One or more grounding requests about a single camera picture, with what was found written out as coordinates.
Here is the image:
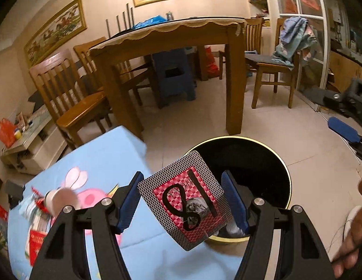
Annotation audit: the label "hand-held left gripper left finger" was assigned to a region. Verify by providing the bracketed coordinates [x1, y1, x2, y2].
[29, 171, 144, 280]

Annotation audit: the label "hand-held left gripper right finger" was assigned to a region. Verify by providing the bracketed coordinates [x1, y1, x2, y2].
[221, 170, 336, 280]

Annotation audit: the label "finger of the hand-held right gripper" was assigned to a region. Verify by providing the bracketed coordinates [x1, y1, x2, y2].
[314, 87, 356, 114]
[327, 117, 362, 164]

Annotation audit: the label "black trash bin gold rim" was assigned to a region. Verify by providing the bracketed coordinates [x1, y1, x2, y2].
[182, 136, 292, 244]

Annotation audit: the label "patterned playing card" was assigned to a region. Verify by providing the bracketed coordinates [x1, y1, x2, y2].
[137, 150, 233, 252]

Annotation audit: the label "red printed packet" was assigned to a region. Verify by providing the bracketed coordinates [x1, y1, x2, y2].
[29, 230, 50, 266]

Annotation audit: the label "person's right hand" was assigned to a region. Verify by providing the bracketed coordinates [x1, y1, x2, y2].
[330, 178, 362, 280]

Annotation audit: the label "blue cartoon printed blanket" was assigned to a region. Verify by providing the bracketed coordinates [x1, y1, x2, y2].
[6, 125, 248, 280]

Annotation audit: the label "wooden slat-back chair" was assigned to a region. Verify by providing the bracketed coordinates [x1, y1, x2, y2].
[245, 17, 304, 110]
[73, 36, 152, 107]
[219, 17, 265, 79]
[29, 49, 114, 149]

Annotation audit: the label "glass sliding door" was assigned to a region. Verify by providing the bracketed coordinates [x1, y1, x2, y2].
[268, 0, 362, 114]

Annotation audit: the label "pile of clothes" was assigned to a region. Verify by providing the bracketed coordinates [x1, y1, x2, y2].
[273, 16, 318, 70]

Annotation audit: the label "dark seat cushion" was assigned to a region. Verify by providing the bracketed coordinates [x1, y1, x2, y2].
[244, 53, 282, 65]

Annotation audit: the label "white low cabinet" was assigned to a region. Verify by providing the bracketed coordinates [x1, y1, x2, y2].
[0, 105, 68, 175]

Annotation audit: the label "red plastic bag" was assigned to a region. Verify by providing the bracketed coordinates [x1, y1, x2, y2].
[204, 45, 221, 79]

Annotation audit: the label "red printed box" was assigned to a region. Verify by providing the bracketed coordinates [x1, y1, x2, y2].
[0, 200, 8, 251]

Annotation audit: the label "red mesh bag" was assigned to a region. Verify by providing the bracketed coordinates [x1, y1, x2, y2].
[0, 118, 18, 148]

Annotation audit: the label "blue plastic stool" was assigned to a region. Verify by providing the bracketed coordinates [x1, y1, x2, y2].
[152, 48, 197, 105]

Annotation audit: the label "beige lace tablecloth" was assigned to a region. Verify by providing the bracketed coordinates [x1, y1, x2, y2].
[90, 16, 247, 50]

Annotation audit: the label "wooden dining table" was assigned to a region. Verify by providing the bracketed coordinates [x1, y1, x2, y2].
[89, 17, 247, 140]

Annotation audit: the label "blue plastic bag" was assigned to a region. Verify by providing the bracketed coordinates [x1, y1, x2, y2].
[131, 14, 167, 30]

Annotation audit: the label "dark metal rods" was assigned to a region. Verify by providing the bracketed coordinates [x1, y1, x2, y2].
[106, 3, 134, 37]

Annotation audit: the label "long gold-framed painting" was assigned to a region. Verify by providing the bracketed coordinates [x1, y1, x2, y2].
[24, 0, 88, 67]

